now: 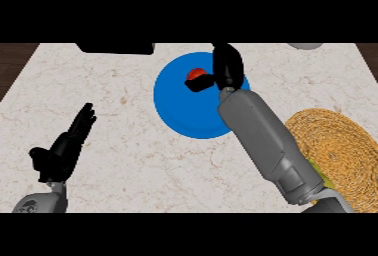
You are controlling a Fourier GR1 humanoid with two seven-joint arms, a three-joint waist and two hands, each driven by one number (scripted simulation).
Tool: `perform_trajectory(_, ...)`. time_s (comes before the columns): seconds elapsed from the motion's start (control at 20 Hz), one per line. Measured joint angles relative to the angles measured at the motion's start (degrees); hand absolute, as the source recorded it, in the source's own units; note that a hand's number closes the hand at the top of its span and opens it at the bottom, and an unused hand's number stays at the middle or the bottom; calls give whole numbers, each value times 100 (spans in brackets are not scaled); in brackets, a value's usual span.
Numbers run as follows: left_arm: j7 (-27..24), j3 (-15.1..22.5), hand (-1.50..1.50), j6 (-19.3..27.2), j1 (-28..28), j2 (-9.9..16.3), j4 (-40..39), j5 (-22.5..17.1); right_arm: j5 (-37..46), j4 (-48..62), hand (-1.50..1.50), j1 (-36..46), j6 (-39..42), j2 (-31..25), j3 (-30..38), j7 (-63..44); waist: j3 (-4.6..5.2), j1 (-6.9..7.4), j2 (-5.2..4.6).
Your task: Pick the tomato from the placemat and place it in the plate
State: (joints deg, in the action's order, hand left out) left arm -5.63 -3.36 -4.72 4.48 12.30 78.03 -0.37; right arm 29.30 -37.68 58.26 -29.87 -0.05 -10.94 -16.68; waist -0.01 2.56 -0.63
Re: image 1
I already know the black appliance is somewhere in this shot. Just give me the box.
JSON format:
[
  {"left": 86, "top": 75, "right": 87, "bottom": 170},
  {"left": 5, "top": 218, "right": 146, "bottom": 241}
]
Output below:
[{"left": 76, "top": 43, "right": 157, "bottom": 56}]

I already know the woven straw round placemat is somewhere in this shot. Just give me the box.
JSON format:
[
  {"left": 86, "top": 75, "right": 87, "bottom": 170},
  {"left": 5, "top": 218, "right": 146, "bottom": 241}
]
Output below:
[{"left": 284, "top": 108, "right": 378, "bottom": 214}]

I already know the yellow-green object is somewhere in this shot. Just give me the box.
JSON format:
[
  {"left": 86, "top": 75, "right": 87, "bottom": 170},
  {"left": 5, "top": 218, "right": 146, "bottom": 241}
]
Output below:
[{"left": 306, "top": 149, "right": 337, "bottom": 190}]

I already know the red tomato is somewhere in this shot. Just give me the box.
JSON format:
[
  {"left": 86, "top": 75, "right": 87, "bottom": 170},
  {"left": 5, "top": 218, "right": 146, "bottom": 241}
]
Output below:
[{"left": 186, "top": 67, "right": 209, "bottom": 81}]

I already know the pale grey round object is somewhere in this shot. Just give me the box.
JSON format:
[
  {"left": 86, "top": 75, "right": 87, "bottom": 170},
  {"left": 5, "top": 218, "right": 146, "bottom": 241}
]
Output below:
[{"left": 287, "top": 43, "right": 325, "bottom": 51}]

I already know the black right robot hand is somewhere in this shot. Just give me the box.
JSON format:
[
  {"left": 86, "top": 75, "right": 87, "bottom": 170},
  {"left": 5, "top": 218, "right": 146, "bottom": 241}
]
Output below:
[{"left": 185, "top": 43, "right": 247, "bottom": 93}]

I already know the blue round plate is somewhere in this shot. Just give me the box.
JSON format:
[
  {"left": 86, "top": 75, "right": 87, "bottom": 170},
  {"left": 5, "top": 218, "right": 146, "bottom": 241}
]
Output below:
[{"left": 152, "top": 51, "right": 253, "bottom": 140}]

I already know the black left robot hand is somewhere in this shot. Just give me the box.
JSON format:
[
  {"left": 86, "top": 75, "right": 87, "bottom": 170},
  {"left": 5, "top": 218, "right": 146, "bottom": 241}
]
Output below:
[{"left": 28, "top": 102, "right": 99, "bottom": 184}]

